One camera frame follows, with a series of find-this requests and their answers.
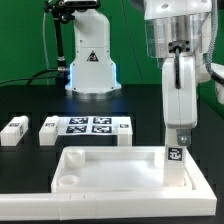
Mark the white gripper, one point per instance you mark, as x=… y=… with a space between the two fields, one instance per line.
x=180 y=105

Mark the white desk top tray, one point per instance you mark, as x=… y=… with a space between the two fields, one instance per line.
x=108 y=169

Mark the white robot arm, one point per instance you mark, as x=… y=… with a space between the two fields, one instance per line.
x=179 y=33

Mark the fiducial marker sheet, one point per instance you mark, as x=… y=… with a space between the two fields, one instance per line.
x=87 y=125

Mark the white L-shaped corner guide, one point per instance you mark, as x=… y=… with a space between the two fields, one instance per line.
x=200 y=201

